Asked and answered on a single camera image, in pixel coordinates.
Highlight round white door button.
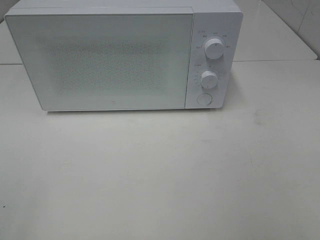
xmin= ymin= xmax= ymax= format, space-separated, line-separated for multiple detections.
xmin=197 ymin=93 xmax=213 ymax=106

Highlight white microwave door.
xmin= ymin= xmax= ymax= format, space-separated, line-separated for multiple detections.
xmin=6 ymin=14 xmax=193 ymax=111

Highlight white upper power knob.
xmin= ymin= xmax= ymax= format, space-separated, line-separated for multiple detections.
xmin=204 ymin=36 xmax=225 ymax=60

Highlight white microwave oven body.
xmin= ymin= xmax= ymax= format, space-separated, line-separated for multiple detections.
xmin=4 ymin=0 xmax=243 ymax=111

